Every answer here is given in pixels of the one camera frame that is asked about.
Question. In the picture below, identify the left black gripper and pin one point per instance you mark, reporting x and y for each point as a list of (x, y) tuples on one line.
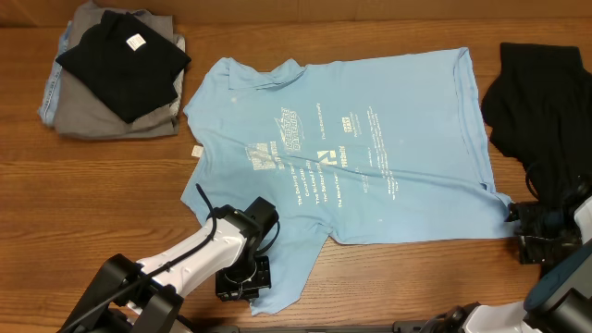
[(228, 290)]

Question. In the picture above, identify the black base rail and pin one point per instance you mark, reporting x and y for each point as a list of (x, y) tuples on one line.
[(420, 326)]

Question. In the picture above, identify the folded black shirt with tag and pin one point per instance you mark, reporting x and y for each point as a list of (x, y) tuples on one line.
[(127, 65)]

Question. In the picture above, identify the folded light blue jeans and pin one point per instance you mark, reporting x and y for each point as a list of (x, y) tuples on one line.
[(47, 110)]

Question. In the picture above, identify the black garment on right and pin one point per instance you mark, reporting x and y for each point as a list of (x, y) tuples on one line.
[(539, 109)]

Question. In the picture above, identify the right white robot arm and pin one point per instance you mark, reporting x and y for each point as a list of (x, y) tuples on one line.
[(561, 299)]

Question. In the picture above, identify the light blue printed t-shirt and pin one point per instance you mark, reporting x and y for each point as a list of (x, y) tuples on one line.
[(380, 150)]

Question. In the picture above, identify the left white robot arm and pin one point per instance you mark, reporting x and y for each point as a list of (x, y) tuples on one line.
[(146, 296)]

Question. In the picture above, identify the folded grey garment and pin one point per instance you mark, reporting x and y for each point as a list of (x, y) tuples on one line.
[(81, 115)]

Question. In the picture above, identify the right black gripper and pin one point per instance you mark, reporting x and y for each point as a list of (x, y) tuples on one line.
[(536, 252)]

